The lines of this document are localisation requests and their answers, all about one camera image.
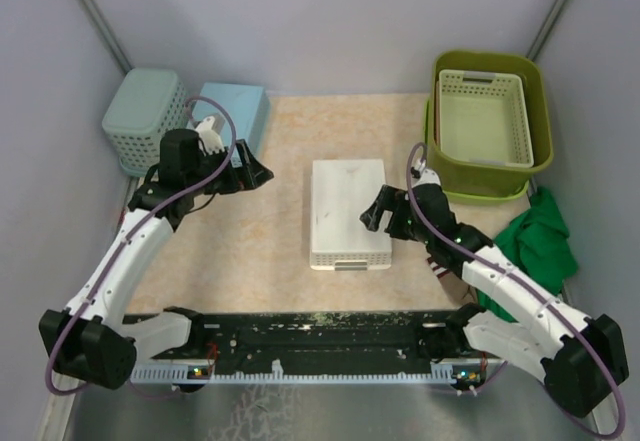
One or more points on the aluminium frame post right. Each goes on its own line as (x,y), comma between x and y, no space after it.
(552,18)

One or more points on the aluminium frame post left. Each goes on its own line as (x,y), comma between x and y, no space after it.
(106,34)

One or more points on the white basket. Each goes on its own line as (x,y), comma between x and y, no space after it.
(342,190)

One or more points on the large teal perforated basket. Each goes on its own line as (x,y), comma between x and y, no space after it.
(148,103)

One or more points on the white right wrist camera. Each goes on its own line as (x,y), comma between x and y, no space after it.
(421,174)

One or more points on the beige striped sock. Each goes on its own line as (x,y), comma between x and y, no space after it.
(457,291)

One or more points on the light blue perforated basket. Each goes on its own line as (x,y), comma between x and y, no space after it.
(248,106)

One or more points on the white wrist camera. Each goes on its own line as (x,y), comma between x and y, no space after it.
(207,130)
(421,174)

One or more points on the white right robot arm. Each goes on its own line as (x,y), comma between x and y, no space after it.
(579,359)

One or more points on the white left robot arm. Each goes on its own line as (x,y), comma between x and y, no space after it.
(89,340)

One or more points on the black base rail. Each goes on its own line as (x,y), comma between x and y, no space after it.
(334,364)

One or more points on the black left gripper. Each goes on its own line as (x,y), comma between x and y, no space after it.
(251,174)

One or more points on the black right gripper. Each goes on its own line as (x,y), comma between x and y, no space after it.
(389,199)

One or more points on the green cloth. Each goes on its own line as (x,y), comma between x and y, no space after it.
(536,241)

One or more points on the green plastic tub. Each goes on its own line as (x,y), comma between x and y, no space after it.
(483,180)

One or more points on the aluminium frame post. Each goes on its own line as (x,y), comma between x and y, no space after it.
(552,18)
(106,34)

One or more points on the pale green perforated basket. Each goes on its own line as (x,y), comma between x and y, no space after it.
(482,118)

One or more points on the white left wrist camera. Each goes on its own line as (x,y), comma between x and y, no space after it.
(207,130)

